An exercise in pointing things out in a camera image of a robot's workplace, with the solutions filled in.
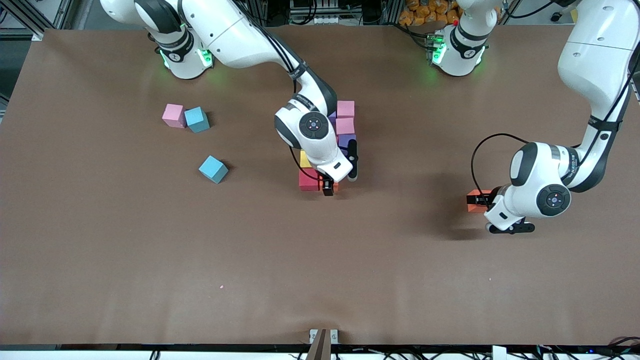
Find red foam cube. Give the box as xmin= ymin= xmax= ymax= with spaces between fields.
xmin=298 ymin=168 xmax=321 ymax=192

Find brown table cover mat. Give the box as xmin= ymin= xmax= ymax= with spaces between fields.
xmin=0 ymin=24 xmax=640 ymax=347

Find blue foam cube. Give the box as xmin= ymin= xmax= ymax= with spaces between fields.
xmin=184 ymin=106 xmax=211 ymax=134
xmin=199 ymin=155 xmax=230 ymax=185

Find pile of orange objects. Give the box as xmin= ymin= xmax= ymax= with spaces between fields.
xmin=400 ymin=0 xmax=461 ymax=27

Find black cable bundle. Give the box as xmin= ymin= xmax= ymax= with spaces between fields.
xmin=590 ymin=336 xmax=640 ymax=357

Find metal bracket with post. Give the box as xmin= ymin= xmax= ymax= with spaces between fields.
xmin=308 ymin=328 xmax=340 ymax=360

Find aluminium frame post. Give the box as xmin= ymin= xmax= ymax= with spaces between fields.
xmin=0 ymin=0 xmax=45 ymax=42

